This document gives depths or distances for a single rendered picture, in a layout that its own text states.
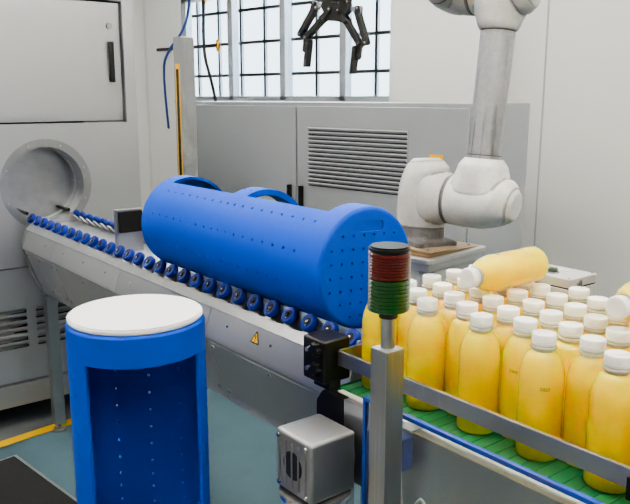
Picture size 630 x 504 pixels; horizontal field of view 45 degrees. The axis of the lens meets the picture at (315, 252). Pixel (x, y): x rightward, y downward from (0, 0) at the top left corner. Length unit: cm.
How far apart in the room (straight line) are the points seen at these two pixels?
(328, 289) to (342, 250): 9
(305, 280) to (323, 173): 230
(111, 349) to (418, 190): 120
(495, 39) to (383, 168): 147
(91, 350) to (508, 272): 81
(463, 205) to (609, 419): 121
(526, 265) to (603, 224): 301
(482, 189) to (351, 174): 161
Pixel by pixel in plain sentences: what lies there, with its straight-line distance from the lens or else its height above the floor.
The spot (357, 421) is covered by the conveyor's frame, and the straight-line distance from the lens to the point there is 149.
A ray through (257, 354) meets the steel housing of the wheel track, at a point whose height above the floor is 85.
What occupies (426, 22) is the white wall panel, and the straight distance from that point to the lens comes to 474.
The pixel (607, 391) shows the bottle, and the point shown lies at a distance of 119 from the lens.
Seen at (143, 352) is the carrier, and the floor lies 99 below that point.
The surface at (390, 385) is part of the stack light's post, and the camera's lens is 117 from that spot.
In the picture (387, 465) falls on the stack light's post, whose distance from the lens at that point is 122.
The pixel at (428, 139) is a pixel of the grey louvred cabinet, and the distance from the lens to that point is 351.
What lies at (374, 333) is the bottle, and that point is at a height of 102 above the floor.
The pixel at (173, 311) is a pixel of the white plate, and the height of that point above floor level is 104.
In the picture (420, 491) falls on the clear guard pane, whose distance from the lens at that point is 134.
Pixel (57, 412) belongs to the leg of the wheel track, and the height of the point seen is 9.
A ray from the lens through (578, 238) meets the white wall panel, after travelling 459.
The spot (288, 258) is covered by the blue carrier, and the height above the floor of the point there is 112.
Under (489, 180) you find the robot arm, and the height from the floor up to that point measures 124.
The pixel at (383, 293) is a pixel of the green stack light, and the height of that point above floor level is 119.
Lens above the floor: 148
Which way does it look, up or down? 12 degrees down
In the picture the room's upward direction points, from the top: straight up
